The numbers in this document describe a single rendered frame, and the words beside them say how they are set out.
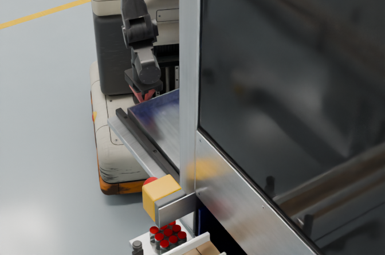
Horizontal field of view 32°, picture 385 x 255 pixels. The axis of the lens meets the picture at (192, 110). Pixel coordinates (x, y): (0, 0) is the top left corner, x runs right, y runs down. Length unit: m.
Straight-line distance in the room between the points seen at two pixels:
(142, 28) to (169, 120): 0.29
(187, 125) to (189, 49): 0.19
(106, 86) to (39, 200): 0.54
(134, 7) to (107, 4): 0.91
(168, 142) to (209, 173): 0.43
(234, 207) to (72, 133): 1.89
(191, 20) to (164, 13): 1.13
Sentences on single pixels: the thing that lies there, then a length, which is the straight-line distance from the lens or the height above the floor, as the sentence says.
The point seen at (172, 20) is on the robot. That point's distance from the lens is 2.37.
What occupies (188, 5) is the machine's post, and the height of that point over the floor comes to 1.47.
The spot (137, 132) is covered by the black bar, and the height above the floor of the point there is 0.90.
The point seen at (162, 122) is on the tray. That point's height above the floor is 0.88.
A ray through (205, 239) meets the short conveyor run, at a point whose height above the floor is 0.96.
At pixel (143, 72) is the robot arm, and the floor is 1.08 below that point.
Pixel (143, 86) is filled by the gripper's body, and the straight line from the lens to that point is 1.79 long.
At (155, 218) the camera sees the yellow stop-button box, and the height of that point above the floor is 0.98.
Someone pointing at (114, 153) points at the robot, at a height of 0.27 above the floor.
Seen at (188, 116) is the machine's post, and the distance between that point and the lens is 1.35.
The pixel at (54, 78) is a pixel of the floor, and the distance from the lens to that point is 3.49.
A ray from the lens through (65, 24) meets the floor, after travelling 3.88.
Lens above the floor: 2.11
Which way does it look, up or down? 41 degrees down
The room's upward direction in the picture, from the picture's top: 1 degrees clockwise
